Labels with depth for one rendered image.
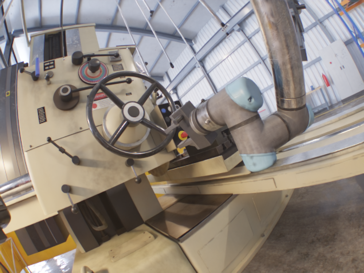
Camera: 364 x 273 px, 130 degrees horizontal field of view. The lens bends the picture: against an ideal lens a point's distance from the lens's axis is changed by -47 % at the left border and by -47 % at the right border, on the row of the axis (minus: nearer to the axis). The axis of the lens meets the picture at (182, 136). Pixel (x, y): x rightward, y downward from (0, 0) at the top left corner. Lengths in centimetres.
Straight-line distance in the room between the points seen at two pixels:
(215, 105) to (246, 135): 9
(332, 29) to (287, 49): 761
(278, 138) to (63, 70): 100
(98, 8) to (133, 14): 179
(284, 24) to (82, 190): 86
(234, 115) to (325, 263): 119
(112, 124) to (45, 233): 117
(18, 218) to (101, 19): 842
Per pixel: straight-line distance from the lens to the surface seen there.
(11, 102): 186
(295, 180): 97
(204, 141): 44
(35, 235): 161
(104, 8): 843
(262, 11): 34
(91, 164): 78
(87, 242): 151
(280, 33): 33
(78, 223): 147
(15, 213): 121
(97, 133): 56
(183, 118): 42
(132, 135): 71
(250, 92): 31
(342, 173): 92
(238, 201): 127
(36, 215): 115
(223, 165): 91
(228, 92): 32
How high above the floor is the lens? 108
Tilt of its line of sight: 4 degrees up
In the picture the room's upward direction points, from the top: 25 degrees counter-clockwise
